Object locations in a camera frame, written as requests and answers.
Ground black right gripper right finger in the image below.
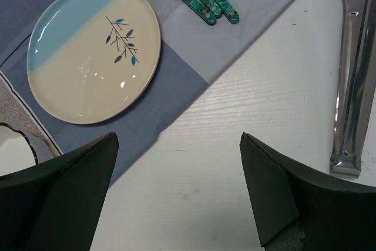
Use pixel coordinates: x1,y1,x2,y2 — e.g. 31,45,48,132
240,133,375,250

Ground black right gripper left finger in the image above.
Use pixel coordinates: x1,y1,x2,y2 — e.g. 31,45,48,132
1,132,119,250

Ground stainless steel tongs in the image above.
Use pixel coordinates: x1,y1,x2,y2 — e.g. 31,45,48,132
330,0,375,179

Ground white scalloped bowl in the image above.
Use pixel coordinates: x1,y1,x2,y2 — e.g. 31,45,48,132
1,123,37,176

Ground blue and cream plate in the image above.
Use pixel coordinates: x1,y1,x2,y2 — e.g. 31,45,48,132
26,0,162,125

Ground blue patchwork placemat cloth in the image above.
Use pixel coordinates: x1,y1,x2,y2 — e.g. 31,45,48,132
1,0,293,180

